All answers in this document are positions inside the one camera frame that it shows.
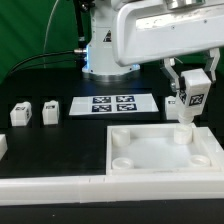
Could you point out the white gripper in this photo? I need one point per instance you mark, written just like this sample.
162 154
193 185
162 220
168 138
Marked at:
147 30

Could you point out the white square table top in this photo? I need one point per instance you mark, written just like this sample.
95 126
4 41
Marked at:
145 149

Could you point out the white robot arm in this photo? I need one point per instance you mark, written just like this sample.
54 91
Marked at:
100 62

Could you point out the white marker sheet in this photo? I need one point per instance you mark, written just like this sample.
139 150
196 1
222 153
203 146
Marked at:
112 104

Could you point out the white block left edge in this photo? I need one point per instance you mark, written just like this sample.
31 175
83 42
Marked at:
3 145

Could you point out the white front fence wall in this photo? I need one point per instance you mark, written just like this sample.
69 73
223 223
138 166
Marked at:
87 189

